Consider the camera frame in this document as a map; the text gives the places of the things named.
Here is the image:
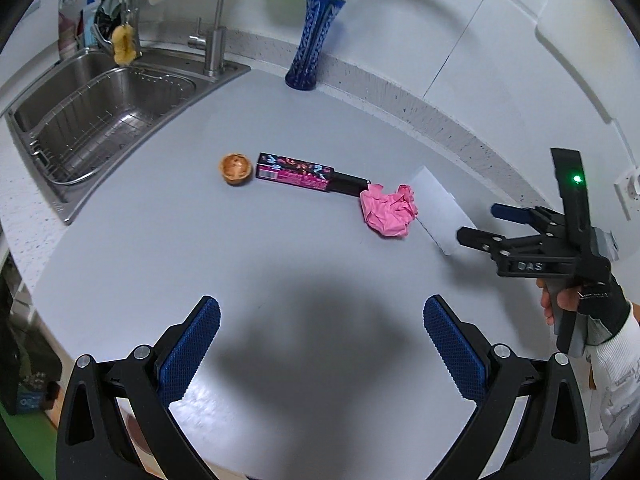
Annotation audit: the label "blue white tubes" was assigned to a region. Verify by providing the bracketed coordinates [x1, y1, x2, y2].
[80, 0, 102, 47]

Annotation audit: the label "black trash bin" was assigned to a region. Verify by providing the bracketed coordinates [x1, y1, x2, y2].
[0, 305, 66, 416]

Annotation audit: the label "pink crumpled paper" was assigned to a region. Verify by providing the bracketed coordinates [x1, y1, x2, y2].
[358, 183, 420, 240]

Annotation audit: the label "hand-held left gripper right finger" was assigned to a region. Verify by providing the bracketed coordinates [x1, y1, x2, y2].
[422, 294, 592, 480]

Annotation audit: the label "white wall socket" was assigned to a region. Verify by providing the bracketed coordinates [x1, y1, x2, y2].
[613, 167, 640, 221]

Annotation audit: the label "yellow hanging sponge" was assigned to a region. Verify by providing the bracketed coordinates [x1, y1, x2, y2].
[110, 23, 138, 66]

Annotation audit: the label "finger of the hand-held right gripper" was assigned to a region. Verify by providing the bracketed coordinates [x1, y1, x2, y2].
[491, 203, 569, 234]
[455, 226, 567, 261]

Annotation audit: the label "person's right hand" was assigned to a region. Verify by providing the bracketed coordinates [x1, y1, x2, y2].
[537, 275, 632, 347]

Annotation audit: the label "black pink carton box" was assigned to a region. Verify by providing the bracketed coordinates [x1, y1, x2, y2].
[254, 152, 372, 199]

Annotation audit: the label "blue glass vase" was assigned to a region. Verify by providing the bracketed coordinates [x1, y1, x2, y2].
[284, 0, 347, 92]

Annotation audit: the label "white paper sheet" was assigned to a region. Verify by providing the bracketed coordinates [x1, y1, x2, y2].
[407, 165, 479, 257]

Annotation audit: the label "brown plastic cup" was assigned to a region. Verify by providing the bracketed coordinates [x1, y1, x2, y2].
[58, 10, 81, 59]

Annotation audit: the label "tall steel gooseneck faucet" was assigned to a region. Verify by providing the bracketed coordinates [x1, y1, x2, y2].
[187, 0, 234, 79]

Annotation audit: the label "stainless steel sink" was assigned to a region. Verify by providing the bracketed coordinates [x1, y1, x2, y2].
[0, 45, 251, 226]

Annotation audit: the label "wire sink basket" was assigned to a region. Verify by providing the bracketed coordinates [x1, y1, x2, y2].
[27, 67, 197, 189]

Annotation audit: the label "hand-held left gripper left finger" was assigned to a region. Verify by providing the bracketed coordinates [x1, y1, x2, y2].
[55, 295, 222, 480]

